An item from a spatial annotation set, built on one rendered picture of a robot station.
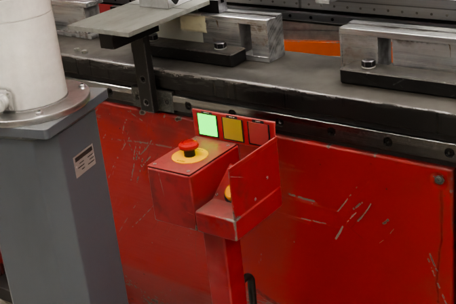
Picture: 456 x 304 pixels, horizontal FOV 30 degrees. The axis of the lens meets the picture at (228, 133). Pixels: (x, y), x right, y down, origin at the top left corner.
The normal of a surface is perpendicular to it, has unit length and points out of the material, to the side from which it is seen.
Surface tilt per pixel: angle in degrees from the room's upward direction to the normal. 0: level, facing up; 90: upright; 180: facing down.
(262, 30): 90
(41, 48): 90
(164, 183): 90
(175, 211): 90
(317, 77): 0
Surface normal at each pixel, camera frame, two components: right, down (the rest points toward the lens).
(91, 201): 0.92, 0.07
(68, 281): 0.37, 0.32
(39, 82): 0.57, 0.26
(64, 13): -0.60, 0.36
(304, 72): -0.10, -0.92
